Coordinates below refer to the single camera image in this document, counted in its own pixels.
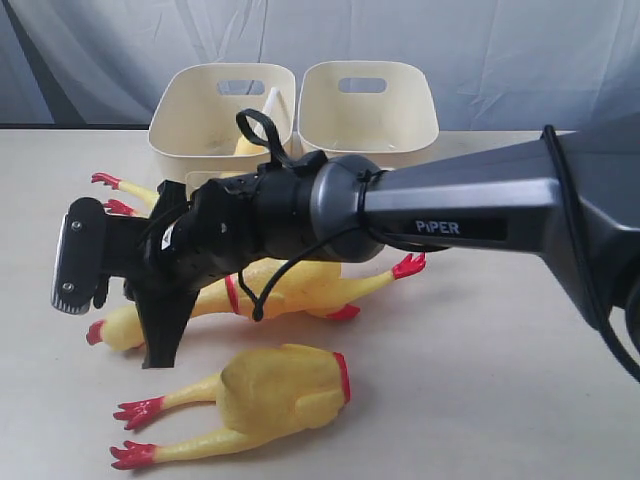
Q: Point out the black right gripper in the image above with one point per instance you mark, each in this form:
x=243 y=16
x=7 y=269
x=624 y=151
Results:
x=193 y=240

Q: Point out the headless yellow chicken body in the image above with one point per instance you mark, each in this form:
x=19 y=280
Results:
x=262 y=395

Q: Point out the yellow rubber chicken whole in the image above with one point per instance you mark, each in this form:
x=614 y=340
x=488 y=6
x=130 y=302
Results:
x=313 y=287

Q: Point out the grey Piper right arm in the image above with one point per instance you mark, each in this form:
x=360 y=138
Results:
x=572 y=200

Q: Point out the cream bin marked X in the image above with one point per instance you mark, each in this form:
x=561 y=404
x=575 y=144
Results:
x=193 y=133

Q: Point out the blue-grey backdrop curtain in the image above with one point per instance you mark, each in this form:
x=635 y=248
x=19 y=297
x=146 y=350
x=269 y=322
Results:
x=492 y=65

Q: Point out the cream bin marked O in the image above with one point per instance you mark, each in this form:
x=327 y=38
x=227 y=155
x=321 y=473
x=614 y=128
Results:
x=381 y=109

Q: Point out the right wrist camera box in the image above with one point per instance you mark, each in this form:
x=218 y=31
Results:
x=78 y=278

